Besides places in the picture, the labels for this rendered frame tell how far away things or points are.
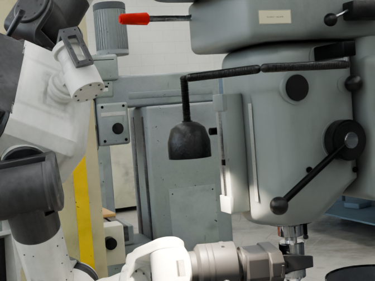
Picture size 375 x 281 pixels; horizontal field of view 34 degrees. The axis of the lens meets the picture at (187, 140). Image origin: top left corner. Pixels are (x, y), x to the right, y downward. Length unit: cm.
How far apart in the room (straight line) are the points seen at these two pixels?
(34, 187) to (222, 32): 42
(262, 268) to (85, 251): 177
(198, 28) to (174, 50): 967
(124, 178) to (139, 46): 239
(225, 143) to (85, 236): 180
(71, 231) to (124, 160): 678
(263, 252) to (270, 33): 39
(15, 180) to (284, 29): 52
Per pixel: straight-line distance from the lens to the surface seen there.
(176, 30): 1089
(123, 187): 956
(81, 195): 278
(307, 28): 105
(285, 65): 94
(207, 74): 98
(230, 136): 108
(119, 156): 951
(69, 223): 279
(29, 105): 120
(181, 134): 100
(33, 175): 110
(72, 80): 116
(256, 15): 100
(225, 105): 107
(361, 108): 113
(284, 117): 104
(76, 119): 124
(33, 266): 121
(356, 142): 108
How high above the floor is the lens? 153
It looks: 3 degrees down
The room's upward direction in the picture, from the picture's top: 4 degrees counter-clockwise
